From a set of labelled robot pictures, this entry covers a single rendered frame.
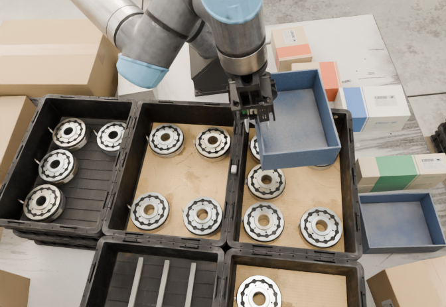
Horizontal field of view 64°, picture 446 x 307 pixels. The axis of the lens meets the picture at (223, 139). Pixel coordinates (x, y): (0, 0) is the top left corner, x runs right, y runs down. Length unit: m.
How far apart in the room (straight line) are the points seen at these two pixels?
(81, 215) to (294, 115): 0.63
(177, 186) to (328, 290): 0.46
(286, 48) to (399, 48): 1.34
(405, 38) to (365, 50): 1.17
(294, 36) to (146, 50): 0.92
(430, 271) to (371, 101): 0.54
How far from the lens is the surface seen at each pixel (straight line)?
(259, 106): 0.59
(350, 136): 0.98
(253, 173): 0.97
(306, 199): 0.99
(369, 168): 1.07
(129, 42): 0.58
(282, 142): 0.77
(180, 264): 0.95
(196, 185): 1.00
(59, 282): 1.19
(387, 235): 1.14
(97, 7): 0.65
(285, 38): 1.40
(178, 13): 0.55
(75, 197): 1.10
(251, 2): 0.47
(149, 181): 1.04
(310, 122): 0.81
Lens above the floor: 1.74
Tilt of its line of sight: 60 degrees down
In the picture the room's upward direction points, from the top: 8 degrees counter-clockwise
